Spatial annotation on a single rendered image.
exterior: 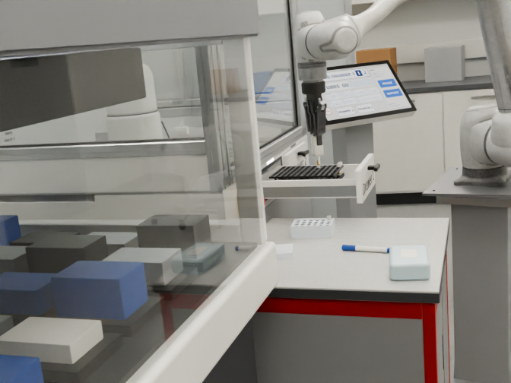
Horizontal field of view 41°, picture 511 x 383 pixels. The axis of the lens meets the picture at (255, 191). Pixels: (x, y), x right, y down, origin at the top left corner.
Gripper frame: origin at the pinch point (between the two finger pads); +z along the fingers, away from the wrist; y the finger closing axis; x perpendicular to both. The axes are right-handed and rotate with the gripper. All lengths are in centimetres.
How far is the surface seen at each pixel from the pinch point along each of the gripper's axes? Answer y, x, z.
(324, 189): -1.1, -0.9, 14.6
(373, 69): 95, -75, -15
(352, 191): -6.6, -8.1, 15.5
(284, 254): -29.6, 25.6, 23.7
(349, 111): 78, -52, 1
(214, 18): -78, 53, -39
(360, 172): -9.8, -9.5, 9.0
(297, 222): -9.0, 12.4, 21.4
